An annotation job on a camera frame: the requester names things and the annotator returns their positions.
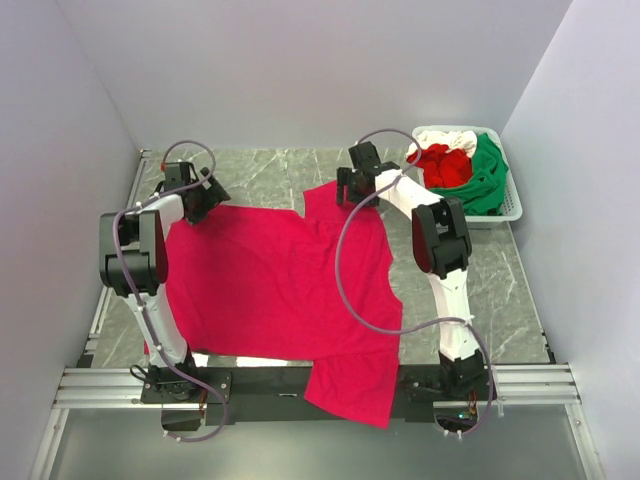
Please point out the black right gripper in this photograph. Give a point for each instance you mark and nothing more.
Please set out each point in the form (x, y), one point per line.
(345, 177)

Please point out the green t-shirt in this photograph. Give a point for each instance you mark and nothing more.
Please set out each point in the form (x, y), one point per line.
(484, 194)

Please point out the magenta pink t-shirt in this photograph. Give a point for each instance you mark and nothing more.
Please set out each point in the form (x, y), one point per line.
(260, 282)

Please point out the white t-shirt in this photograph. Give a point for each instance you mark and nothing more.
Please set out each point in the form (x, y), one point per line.
(455, 140)

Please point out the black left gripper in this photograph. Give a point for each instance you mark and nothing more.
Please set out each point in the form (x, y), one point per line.
(213, 195)

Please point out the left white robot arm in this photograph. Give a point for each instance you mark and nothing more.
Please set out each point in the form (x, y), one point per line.
(133, 255)

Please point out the aluminium frame rail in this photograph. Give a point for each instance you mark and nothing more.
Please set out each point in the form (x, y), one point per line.
(111, 388)

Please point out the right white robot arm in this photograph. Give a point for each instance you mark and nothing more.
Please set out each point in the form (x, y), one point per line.
(441, 247)

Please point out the red t-shirt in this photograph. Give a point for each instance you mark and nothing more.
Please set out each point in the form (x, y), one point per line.
(443, 167)

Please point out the white plastic laundry basket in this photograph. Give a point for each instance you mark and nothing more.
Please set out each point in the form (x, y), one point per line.
(511, 208)

